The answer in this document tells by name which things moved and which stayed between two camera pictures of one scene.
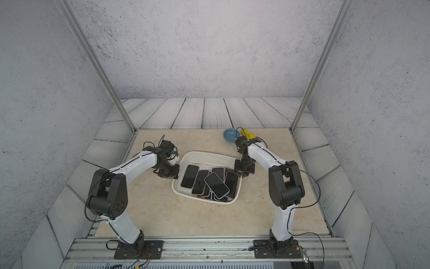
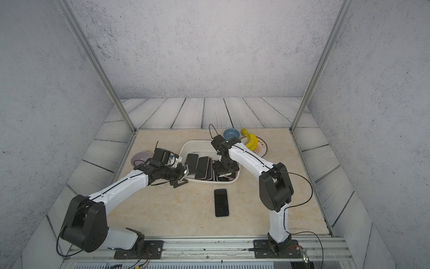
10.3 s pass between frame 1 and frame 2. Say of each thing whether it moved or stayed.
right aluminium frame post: stayed
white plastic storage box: moved
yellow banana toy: stayed
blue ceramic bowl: stayed
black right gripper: moved
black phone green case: moved
